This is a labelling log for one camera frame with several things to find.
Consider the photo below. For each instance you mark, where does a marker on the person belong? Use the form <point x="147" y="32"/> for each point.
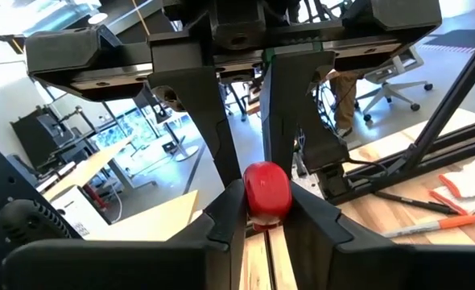
<point x="344" y="100"/>

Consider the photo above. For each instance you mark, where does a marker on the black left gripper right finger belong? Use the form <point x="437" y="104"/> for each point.
<point x="382" y="270"/>

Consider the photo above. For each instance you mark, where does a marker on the orange-capped grey marker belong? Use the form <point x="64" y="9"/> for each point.
<point x="459" y="222"/>

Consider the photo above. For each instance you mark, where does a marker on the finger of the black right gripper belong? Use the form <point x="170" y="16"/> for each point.
<point x="205" y="104"/>
<point x="279" y="113"/>

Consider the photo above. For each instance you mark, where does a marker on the wooden desk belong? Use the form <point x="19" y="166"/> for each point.
<point x="88" y="165"/>

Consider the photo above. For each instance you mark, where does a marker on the white cabinet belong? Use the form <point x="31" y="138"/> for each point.
<point x="74" y="213"/>

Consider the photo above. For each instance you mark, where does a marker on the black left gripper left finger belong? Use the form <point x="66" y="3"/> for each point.
<point x="121" y="266"/>

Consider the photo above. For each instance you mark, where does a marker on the black marker pen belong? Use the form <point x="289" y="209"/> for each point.
<point x="414" y="202"/>

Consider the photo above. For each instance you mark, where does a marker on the white office chair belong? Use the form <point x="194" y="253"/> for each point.
<point x="386" y="70"/>

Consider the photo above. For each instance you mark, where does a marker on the black machine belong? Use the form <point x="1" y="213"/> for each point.
<point x="36" y="133"/>

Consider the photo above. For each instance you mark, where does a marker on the round-base stand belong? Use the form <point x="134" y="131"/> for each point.
<point x="185" y="152"/>

